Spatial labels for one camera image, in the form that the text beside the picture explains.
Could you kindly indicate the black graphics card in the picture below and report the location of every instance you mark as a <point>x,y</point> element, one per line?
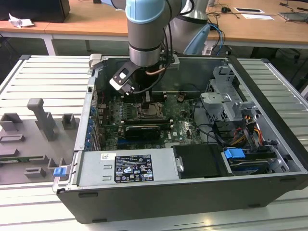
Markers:
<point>142,132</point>

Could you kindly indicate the transparent plastic folder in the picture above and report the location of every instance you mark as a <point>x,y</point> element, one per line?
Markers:
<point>293,15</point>

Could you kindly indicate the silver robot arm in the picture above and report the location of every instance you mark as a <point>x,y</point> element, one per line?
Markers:
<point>144,36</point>

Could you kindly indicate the hard disk in blue carrier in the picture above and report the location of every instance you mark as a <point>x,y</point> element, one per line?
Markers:
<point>233,153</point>

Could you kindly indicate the black open PC case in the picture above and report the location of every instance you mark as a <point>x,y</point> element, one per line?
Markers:
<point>168,204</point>

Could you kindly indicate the crumpled white paper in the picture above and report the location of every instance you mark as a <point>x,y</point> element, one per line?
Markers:
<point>19,22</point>

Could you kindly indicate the white paper sheet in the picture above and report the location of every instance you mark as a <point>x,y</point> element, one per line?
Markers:
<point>257,16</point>

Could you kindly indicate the silver metal drive cage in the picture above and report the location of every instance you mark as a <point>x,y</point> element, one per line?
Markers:
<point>216,98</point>

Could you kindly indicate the green RAM stick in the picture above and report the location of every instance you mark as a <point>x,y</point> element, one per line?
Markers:
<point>14,159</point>

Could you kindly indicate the green motherboard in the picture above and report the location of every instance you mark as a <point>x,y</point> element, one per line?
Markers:
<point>185,130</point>

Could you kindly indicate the white wrist camera black mount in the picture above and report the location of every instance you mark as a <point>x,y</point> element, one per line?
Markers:
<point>121,77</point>

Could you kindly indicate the silver power supply unit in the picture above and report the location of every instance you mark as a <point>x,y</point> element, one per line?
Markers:
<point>96,168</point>

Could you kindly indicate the CPU with silver top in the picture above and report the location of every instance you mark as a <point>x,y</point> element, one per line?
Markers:
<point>155,111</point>

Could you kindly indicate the black box on desk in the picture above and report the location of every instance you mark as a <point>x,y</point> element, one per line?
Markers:
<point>36,9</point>

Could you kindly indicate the wooden desk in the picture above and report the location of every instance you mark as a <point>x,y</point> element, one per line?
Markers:
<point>96,21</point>

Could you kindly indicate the CPU socket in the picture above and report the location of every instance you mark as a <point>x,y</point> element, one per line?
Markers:
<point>154,117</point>

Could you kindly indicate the white plug block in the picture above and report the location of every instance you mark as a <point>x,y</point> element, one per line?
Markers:
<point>207,50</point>

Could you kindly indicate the black RAM stick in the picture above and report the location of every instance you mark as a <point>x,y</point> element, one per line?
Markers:
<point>132,99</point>

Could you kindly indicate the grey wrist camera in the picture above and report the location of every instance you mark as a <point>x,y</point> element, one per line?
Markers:
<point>174,62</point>

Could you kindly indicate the blue case latch tab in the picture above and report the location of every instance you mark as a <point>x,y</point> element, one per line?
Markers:
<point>59,172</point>

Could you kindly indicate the black computer mouse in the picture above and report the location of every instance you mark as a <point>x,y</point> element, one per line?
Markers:
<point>225,9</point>

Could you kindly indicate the grey parts rack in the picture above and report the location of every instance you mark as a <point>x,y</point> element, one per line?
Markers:
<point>29,144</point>

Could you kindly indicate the pale blue teach pendant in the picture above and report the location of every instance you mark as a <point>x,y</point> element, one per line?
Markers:
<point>198,38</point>

